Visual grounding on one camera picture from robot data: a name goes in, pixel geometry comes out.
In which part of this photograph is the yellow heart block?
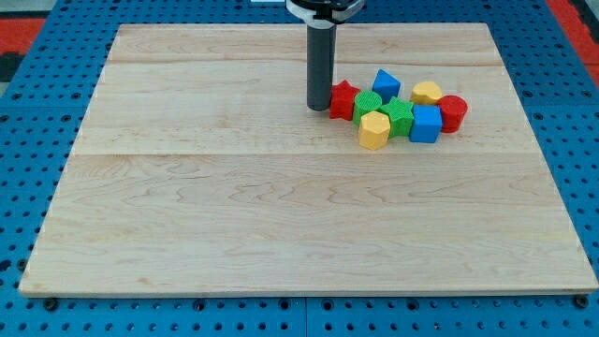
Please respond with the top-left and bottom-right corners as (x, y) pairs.
(410, 81), (443, 105)

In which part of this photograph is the blue cube block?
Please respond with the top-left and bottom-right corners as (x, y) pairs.
(409, 105), (443, 143)

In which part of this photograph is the red star block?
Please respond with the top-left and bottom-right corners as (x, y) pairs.
(329, 81), (360, 121)

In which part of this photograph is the green cylinder block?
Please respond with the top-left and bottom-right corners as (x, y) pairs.
(352, 91), (383, 125)

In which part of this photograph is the red cylinder block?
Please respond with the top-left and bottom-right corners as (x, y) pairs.
(437, 95), (468, 133)

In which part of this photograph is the yellow hexagon block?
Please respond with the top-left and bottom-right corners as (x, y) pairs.
(358, 111), (390, 150)

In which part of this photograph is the green star block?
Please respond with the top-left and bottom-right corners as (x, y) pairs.
(379, 96), (415, 139)

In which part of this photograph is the white and black arm flange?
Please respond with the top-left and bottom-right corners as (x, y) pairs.
(285, 0), (365, 24)

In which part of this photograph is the light wooden board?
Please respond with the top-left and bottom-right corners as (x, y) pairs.
(19, 23), (598, 298)

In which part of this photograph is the blue triangle block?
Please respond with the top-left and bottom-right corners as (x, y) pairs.
(372, 69), (402, 104)

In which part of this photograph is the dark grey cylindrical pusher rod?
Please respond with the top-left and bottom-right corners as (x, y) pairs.
(306, 25), (336, 111)

